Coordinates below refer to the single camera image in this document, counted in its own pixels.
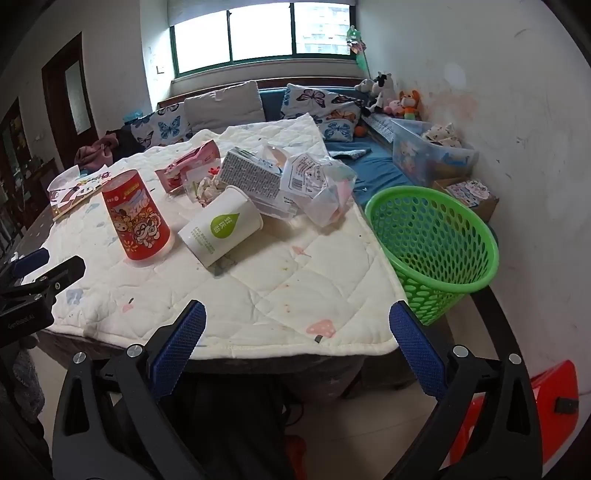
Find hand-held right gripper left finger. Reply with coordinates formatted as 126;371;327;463
52;299;207;480

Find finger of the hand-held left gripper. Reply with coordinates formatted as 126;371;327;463
28;257;86;296
0;248;51;280

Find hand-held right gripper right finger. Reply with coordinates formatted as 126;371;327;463
389;300;543;480

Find red cartoon paper cup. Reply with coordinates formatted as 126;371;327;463
100;169;172;263

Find green plastic basket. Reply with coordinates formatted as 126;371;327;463
365;186;500;326

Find pink snack packet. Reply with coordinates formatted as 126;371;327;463
154;140;222;193

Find printed clear plastic bag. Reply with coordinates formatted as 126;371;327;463
281;152;358;228

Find cartoon printed paper sheet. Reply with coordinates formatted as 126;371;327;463
47;167;116;221

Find dark wooden shelf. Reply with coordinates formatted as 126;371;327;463
0;99;31;217

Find white quilted blanket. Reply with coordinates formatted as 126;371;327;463
44;112;409;360

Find pink cloth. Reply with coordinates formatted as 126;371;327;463
75;141;114;171

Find white paper cup green drop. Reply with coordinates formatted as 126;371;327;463
178;185;264;268

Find dark cloth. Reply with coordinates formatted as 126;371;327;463
104;127;146;160

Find red plastic stool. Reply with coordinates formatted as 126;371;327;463
450;360;580;467

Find crumpled candy wrappers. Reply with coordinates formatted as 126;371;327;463
184;168;232;208

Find cardboard box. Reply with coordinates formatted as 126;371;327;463
433;178;500;224

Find dark wooden door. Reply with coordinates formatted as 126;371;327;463
41;32;100;162

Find blue butterfly print pillow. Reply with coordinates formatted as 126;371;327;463
129;105;195;149

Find blue bed sheet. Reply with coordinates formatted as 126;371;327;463
259;88;499;241

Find white drink carton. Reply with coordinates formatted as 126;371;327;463
217;147;301;217

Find clear plastic storage bin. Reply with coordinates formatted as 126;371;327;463
390;117;478;188

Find white sock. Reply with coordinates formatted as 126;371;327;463
332;145;372;160

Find patterned cloth bundle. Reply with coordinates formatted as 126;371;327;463
421;122;462;148

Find patterned folded cloth strip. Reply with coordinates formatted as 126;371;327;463
361;113;402;144

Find grey cushion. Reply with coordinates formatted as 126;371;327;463
183;80;265;136

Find small butterfly print pillow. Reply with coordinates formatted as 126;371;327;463
318;108;363;142

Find orange fox plush toy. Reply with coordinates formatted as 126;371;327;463
398;90;422;121

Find cow plush toy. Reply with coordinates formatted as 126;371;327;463
367;71;395;114

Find large butterfly print pillow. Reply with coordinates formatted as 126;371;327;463
281;83;365;121

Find green toy wand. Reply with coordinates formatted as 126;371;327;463
346;25;375;79

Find green framed window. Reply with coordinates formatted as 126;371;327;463
168;0;358;77

